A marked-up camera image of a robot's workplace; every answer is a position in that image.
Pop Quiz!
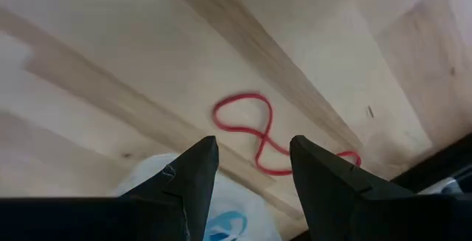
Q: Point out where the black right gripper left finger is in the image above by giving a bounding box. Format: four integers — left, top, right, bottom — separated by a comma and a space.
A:
0, 136, 220, 241

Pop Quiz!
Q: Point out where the black aluminium table frame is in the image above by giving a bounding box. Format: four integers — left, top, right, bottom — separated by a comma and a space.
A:
390, 132, 472, 198

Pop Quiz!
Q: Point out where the blue rubber band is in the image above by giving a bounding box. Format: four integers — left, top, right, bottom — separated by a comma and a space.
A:
204, 211, 248, 241

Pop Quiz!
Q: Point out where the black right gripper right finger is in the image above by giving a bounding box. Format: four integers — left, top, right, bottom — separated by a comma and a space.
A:
290, 135, 472, 241

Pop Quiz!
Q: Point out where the red rubber band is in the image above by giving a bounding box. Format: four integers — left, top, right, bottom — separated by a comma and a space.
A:
212, 92, 362, 178

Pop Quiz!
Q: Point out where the clear plastic basket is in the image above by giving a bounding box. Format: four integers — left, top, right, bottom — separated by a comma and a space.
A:
110, 152, 285, 241

